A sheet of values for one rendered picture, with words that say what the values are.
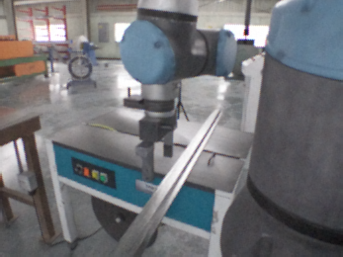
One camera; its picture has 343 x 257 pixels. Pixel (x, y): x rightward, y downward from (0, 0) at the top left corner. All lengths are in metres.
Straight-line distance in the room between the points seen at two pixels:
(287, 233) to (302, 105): 0.11
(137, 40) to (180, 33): 0.06
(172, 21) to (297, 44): 0.18
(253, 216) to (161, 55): 0.21
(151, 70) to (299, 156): 0.21
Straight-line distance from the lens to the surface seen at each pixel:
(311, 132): 0.19
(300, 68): 0.18
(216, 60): 0.43
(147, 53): 0.32
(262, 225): 0.24
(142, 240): 0.61
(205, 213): 0.87
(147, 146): 0.52
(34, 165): 1.46
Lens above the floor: 1.19
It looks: 19 degrees down
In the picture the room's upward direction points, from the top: 1 degrees clockwise
